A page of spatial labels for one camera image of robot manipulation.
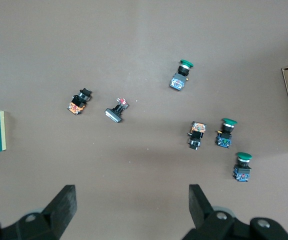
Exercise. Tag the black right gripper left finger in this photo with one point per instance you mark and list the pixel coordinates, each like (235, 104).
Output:
(59, 212)

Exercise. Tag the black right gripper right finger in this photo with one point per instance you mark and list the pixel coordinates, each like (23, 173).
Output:
(201, 212)

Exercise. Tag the green mushroom push button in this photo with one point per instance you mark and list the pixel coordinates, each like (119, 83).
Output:
(180, 75)
(225, 136)
(242, 170)

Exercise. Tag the black rectangular button red contact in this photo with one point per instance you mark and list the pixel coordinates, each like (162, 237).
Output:
(114, 115)

